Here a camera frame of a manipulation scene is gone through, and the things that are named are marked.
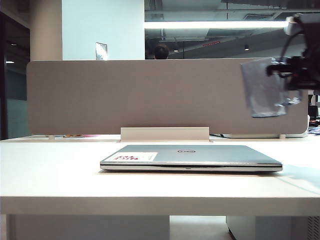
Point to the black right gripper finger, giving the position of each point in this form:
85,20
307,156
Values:
295,82
312,82

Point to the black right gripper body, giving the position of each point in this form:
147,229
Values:
311,50

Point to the silver closed laptop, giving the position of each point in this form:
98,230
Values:
212,156

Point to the black office chair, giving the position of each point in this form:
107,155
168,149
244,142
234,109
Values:
314,110

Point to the blue clutter pile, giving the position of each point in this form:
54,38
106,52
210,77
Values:
314,131

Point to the round black ceiling spot lamp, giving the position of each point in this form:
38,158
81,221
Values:
246,47

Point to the flat white device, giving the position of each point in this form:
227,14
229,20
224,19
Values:
250,136

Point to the long white ceiling light strip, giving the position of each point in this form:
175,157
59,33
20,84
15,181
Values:
212,24

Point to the dark-haired person head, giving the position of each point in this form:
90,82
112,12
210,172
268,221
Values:
160,51

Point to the beige fabric desk partition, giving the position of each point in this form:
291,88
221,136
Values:
125,100

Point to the white sticker with red letters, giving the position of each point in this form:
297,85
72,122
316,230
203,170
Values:
130,156

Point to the pink and orange papers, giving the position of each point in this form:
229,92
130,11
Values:
75,136

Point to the white desk support panel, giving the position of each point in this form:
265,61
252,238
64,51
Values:
87,228

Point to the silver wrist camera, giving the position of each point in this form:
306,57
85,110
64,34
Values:
293,25

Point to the framed wall notice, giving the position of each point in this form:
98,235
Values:
101,51

